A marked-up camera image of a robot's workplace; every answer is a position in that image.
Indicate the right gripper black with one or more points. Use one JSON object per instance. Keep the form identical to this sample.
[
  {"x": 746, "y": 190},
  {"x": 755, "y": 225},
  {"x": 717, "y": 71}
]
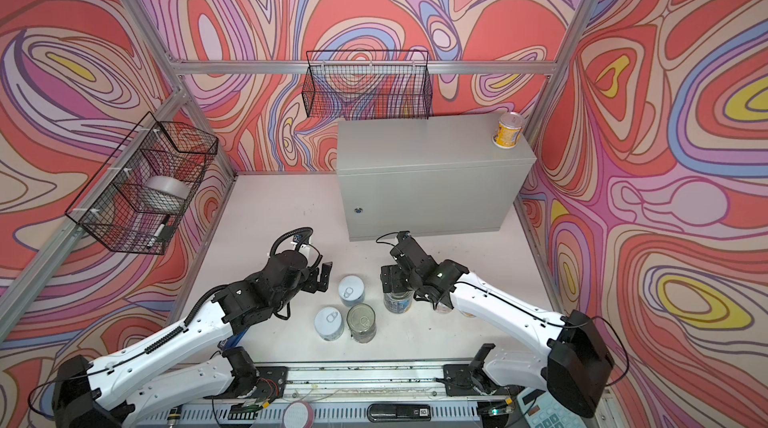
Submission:
[{"x": 390, "y": 278}]

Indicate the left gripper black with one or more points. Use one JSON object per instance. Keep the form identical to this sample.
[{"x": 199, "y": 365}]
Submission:
[{"x": 312, "y": 274}]

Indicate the large blue-label can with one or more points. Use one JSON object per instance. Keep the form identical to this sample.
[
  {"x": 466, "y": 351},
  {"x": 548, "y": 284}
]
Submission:
[{"x": 398, "y": 302}]

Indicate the small orange-label can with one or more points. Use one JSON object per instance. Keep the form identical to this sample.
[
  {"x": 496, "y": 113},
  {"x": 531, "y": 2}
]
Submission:
[{"x": 509, "y": 130}]

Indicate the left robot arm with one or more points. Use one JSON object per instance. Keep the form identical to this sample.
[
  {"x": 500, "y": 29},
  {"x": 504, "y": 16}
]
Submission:
[{"x": 124, "y": 388}]

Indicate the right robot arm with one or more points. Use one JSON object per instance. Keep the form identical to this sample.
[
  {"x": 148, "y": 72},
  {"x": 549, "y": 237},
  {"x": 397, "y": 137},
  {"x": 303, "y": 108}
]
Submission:
[{"x": 567, "y": 356}]

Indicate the teal can rear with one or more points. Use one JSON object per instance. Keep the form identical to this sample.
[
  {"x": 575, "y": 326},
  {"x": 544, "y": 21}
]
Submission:
[{"x": 351, "y": 290}]

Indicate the teal can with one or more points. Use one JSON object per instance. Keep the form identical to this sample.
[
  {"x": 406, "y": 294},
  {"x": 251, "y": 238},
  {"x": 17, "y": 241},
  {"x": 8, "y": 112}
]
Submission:
[
  {"x": 329, "y": 323},
  {"x": 351, "y": 290}
]

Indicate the teal can front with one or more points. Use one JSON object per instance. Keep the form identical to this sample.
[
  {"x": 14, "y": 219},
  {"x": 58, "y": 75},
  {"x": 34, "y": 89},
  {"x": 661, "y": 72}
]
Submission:
[{"x": 329, "y": 323}]

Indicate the pink-label can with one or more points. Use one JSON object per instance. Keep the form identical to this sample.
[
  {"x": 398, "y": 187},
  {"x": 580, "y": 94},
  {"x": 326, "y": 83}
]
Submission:
[{"x": 442, "y": 309}]

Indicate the chopped tomato can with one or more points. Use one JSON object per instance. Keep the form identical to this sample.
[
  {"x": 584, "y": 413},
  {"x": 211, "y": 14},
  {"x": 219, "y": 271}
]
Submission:
[{"x": 361, "y": 321}]

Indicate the grey metal cabinet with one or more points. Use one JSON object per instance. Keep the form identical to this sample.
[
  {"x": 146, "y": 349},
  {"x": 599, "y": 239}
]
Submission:
[{"x": 430, "y": 177}]

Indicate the black barcode device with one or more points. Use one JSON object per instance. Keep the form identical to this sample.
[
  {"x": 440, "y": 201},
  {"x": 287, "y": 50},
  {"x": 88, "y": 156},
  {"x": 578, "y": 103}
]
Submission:
[{"x": 398, "y": 412}]

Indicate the green circuit board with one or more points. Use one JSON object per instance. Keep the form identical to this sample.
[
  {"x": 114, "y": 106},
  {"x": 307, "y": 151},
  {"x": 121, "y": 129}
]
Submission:
[{"x": 244, "y": 412}]

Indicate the teal calculator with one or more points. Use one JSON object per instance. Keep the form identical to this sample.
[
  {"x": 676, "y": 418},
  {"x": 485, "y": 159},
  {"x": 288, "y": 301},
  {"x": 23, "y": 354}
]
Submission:
[{"x": 542, "y": 410}]

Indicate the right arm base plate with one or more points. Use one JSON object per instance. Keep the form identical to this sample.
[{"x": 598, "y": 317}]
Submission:
[{"x": 471, "y": 379}]

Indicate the back black wire basket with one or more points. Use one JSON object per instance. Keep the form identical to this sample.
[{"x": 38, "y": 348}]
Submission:
[{"x": 363, "y": 85}]

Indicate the black wire basket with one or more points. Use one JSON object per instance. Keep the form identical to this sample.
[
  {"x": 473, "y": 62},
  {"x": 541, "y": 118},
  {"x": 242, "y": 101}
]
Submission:
[
  {"x": 363, "y": 85},
  {"x": 158, "y": 169}
]

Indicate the left black wire basket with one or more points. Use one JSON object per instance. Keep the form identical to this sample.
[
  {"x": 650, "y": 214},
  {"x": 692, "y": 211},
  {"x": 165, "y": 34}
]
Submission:
[{"x": 158, "y": 169}]

